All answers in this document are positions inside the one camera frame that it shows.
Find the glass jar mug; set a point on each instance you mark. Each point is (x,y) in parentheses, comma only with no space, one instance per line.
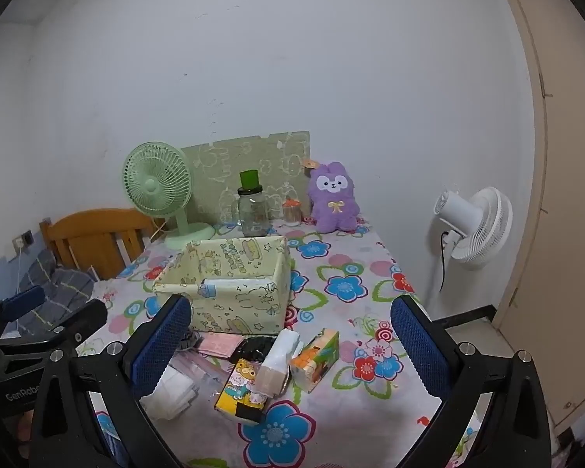
(253,214)

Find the purple plush bunny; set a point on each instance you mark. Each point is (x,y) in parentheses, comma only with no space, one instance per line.
(331,200)

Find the grey plaid bedding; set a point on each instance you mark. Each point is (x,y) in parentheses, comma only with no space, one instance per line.
(63,287)

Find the black mesh scrunchie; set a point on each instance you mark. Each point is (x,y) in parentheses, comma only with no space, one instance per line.
(189,340)

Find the wooden chair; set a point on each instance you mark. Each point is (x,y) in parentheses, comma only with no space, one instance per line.
(92,234)

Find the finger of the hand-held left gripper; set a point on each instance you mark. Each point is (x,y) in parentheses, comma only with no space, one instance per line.
(27,299)
(85,321)

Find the wall socket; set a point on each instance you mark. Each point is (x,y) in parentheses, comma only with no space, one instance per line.
(22,240)

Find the clear bag of face masks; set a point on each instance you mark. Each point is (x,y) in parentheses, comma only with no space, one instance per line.
(200,370)

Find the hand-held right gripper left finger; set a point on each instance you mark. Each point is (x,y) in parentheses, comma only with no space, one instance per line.
(161,346)

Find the beige door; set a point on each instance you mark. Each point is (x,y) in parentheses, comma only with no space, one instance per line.
(565,204)

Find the green printed board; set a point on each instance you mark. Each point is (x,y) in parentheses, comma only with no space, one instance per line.
(273,161)

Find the small jar orange lid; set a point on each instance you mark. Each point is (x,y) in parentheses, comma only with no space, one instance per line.
(292,214)

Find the black plastic bag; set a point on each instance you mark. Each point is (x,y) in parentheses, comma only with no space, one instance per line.
(253,348)

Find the yellow cartoon fabric storage box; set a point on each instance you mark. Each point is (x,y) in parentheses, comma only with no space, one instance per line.
(243,307)

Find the orange tissue pack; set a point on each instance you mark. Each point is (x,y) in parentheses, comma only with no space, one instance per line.
(317,356)

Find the white pads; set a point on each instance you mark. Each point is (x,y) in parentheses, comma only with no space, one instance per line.
(170,395)

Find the yellow cartoon tissue pack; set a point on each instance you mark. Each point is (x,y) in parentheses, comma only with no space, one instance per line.
(236,385)

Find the white standing fan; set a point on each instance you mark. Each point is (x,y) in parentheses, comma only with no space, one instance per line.
(487,224)

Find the green plastic cup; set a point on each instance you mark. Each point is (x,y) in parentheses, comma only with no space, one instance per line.
(249,180)

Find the white tissue pack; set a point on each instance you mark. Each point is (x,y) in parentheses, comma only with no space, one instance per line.
(278,360)

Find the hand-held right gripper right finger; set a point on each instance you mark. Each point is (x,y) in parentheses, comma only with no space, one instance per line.
(419,346)

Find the green desk fan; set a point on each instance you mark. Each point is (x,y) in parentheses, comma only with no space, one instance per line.
(151,185)

